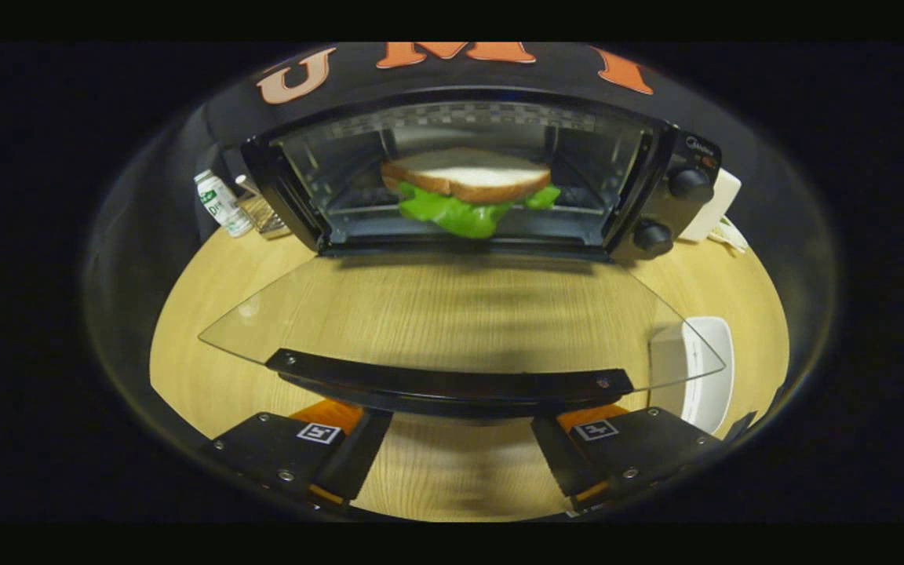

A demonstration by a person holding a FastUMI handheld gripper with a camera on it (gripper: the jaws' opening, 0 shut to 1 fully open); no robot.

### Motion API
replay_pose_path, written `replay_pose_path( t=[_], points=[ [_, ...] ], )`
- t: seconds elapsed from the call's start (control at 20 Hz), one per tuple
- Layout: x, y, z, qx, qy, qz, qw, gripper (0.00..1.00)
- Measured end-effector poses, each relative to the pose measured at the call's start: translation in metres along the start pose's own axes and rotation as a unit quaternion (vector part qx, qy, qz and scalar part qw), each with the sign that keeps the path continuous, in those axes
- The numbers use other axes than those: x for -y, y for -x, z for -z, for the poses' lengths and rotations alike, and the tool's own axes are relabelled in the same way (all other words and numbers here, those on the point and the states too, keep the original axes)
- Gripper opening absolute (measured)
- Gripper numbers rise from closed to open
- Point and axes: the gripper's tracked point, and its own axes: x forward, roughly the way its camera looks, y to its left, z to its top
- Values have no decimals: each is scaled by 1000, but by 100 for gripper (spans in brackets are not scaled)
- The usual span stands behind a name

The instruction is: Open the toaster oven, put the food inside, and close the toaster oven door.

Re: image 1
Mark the black toaster oven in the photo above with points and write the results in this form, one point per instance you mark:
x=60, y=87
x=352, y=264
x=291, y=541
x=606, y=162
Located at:
x=656, y=205

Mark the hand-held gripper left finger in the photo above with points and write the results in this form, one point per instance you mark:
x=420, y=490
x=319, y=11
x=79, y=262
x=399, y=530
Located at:
x=354, y=459

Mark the white plastic bottle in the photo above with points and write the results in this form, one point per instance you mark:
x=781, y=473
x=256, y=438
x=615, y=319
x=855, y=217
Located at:
x=220, y=204

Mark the white plate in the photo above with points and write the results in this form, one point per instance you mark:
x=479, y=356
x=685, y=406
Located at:
x=711, y=392

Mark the black backdrop cloth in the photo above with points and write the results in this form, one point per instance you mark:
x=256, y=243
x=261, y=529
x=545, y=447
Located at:
x=562, y=71

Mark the lettuce sandwich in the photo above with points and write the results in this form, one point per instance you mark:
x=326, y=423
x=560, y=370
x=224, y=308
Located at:
x=468, y=184

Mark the white pop-up toaster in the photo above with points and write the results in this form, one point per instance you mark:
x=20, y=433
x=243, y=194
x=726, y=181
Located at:
x=719, y=200

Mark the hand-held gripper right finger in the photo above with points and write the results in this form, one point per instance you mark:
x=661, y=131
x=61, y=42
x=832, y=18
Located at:
x=558, y=459

